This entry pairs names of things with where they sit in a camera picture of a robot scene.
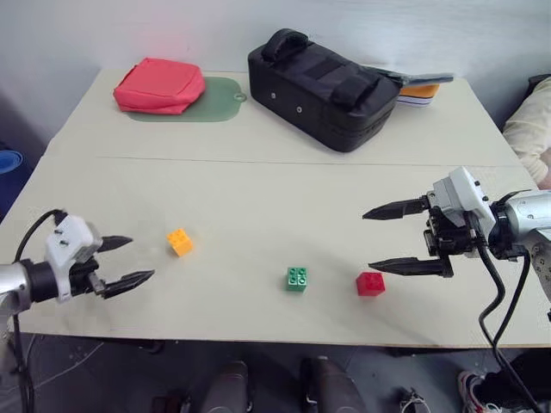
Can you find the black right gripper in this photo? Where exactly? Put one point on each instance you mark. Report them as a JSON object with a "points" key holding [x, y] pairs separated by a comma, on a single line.
{"points": [[452, 238]]}

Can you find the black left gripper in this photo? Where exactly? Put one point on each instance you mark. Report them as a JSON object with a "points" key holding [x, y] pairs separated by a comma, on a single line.
{"points": [[82, 277]]}

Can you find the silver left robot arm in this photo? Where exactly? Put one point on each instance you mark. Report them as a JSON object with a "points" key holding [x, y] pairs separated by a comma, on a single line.
{"points": [[12, 281]]}

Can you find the red toy brick cube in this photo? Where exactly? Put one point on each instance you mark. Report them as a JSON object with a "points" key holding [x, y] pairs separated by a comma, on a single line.
{"points": [[370, 285]]}

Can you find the orange toy brick cube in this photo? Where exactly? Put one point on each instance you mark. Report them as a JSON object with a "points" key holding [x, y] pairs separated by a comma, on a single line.
{"points": [[180, 243]]}

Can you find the green toy brick cube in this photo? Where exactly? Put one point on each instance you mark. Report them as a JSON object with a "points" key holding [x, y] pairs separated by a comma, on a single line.
{"points": [[296, 280]]}

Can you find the blue plastic barrel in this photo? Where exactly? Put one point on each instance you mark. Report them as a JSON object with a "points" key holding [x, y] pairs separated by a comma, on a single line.
{"points": [[10, 180]]}

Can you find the black padded bag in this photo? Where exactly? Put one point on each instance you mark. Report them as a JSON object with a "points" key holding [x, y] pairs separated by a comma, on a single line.
{"points": [[323, 99]]}

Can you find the grey flat folder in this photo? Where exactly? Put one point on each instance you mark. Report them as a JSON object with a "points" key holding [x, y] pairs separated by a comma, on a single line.
{"points": [[426, 77]]}

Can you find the dark rounded shape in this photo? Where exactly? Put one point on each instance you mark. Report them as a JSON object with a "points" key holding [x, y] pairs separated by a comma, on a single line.
{"points": [[226, 389], [331, 387]]}

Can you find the person in cream clothing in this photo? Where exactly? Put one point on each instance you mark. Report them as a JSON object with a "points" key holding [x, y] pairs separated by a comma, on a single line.
{"points": [[527, 129]]}

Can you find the white and red sneaker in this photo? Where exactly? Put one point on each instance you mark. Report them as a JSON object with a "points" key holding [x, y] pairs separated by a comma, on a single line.
{"points": [[473, 391]]}

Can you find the red fabric pouch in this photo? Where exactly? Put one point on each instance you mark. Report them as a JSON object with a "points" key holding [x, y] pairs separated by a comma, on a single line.
{"points": [[157, 84]]}

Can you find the green plastic cutting board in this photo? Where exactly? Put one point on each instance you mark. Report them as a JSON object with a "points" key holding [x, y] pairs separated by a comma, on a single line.
{"points": [[215, 101]]}

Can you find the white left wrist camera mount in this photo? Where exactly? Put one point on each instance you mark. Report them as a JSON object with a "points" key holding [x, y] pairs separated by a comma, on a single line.
{"points": [[71, 241]]}

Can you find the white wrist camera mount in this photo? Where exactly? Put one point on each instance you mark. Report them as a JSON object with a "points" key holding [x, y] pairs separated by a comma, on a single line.
{"points": [[71, 241], [462, 191]]}

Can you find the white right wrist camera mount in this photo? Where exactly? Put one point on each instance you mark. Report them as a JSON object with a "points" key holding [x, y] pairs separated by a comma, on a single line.
{"points": [[462, 191]]}

